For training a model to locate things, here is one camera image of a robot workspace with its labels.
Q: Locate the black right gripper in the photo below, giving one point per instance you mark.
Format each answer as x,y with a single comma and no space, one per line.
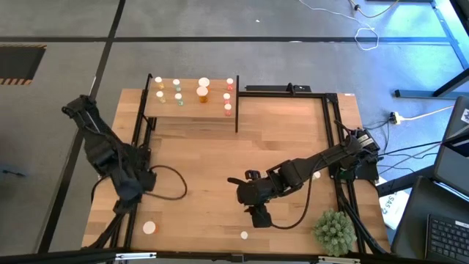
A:
256,190

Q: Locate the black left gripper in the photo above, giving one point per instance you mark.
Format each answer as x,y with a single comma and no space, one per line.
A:
135,183

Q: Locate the large orange pill bottle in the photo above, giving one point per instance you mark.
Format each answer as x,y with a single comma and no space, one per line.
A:
149,227
202,92
204,81

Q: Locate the small pink pill bottle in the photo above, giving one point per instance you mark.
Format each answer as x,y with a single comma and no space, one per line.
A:
228,108
229,82
226,97

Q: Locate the small teal pill bottle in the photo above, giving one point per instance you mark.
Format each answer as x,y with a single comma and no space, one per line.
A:
244,235
176,83
178,97

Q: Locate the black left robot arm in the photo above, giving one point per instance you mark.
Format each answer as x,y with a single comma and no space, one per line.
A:
99,146

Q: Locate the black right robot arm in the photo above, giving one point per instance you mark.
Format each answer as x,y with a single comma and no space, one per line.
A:
329,157

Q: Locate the green artificial potted plant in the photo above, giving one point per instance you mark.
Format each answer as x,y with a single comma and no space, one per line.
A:
335,232

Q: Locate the black desk leg bar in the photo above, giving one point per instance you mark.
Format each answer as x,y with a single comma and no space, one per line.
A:
403,182

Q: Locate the yellow white power strip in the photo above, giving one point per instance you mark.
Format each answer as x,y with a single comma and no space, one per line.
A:
395,116

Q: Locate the black hazard-striped floor hatch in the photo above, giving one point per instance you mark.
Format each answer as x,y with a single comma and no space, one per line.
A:
20,62

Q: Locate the black laptop with keyboard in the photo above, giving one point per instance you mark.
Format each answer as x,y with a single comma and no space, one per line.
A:
421,220

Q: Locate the dark grey flat panel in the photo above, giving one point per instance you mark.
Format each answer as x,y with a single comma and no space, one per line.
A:
452,168

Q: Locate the dark grey laptop lid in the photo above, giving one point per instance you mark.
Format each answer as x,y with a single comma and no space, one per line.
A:
456,121

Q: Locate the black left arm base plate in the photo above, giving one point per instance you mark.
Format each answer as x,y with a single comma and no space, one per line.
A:
102,172

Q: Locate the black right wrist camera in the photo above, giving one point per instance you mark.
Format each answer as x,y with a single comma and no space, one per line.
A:
262,217

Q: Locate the silver rail bracket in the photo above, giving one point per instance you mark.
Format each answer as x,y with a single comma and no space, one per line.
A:
339,260
135,255

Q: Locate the black metal shelf frame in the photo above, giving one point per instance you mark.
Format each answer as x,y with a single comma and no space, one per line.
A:
236,110

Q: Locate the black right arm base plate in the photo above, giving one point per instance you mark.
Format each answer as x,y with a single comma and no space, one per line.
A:
368,172

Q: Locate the black desk frame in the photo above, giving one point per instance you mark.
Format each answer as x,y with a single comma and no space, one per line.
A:
414,94

